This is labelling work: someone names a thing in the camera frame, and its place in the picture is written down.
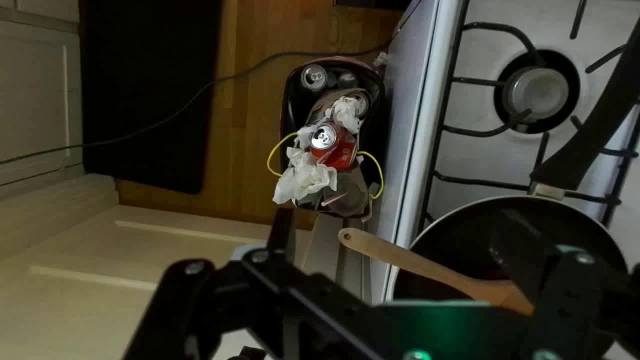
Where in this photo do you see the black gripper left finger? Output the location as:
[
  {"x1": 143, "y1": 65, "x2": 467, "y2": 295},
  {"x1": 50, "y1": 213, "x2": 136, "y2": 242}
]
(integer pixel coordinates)
[{"x1": 121, "y1": 207, "x2": 375, "y2": 360}]

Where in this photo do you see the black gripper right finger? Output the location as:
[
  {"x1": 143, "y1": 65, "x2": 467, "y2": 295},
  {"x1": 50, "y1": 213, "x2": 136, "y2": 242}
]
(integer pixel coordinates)
[{"x1": 495, "y1": 213, "x2": 640, "y2": 360}]

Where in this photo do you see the cream panel door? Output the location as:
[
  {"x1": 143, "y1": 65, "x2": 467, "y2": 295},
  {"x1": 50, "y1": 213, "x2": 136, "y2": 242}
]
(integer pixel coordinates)
[{"x1": 0, "y1": 175, "x2": 282, "y2": 360}]

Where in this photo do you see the large crumpled white tissue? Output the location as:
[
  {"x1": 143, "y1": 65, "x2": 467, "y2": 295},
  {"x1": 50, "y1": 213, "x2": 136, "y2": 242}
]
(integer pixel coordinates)
[{"x1": 269, "y1": 146, "x2": 339, "y2": 209}]

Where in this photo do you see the wooden spatula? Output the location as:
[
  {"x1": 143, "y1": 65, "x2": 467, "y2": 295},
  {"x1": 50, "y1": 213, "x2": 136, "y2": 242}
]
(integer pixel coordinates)
[{"x1": 335, "y1": 226, "x2": 536, "y2": 319}]

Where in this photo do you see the white gas stove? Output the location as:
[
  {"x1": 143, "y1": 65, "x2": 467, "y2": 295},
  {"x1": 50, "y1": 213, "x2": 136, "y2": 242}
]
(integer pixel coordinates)
[
  {"x1": 367, "y1": 0, "x2": 640, "y2": 360},
  {"x1": 426, "y1": 0, "x2": 640, "y2": 229}
]

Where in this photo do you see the red soda can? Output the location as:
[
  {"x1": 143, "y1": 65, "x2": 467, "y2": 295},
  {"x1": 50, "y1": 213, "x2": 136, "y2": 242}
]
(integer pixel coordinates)
[{"x1": 307, "y1": 122, "x2": 364, "y2": 175}]

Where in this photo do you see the black doormat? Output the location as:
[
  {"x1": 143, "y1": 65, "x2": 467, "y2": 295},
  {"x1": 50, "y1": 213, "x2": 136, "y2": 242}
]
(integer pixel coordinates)
[{"x1": 77, "y1": 0, "x2": 225, "y2": 198}]

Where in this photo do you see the steel gas burner head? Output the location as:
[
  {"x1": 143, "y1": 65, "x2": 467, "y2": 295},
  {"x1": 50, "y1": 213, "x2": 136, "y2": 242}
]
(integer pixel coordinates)
[{"x1": 492, "y1": 48, "x2": 582, "y2": 136}]

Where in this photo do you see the black trash bin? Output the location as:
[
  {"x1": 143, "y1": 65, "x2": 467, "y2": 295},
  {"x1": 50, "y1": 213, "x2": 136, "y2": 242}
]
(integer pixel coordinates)
[{"x1": 277, "y1": 54, "x2": 390, "y2": 222}]

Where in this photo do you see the small crumpled white tissue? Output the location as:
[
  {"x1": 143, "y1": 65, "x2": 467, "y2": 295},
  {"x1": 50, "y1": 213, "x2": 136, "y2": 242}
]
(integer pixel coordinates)
[{"x1": 328, "y1": 94, "x2": 366, "y2": 136}]

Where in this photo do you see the silver drink can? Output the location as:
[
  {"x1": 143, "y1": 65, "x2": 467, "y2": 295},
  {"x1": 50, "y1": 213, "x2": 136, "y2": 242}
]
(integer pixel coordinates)
[{"x1": 298, "y1": 62, "x2": 330, "y2": 94}]

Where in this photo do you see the thin black floor cable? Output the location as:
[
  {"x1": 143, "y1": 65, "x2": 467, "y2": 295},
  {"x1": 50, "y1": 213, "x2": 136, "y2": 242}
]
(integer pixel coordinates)
[{"x1": 0, "y1": 40, "x2": 401, "y2": 169}]

